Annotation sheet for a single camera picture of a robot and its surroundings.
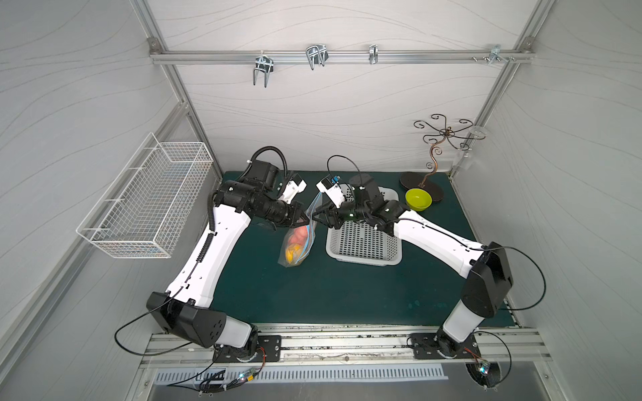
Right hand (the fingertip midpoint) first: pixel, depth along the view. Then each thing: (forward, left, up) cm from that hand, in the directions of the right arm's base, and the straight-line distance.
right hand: (314, 210), depth 75 cm
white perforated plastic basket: (+3, -17, -25) cm, 31 cm away
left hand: (-7, +1, +3) cm, 7 cm away
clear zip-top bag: (-7, 0, +1) cm, 7 cm away
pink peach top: (-1, +6, -14) cm, 15 cm away
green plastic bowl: (+26, -42, -24) cm, 55 cm away
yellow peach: (-6, +8, -16) cm, 19 cm away
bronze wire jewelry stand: (+37, -42, -24) cm, 62 cm away
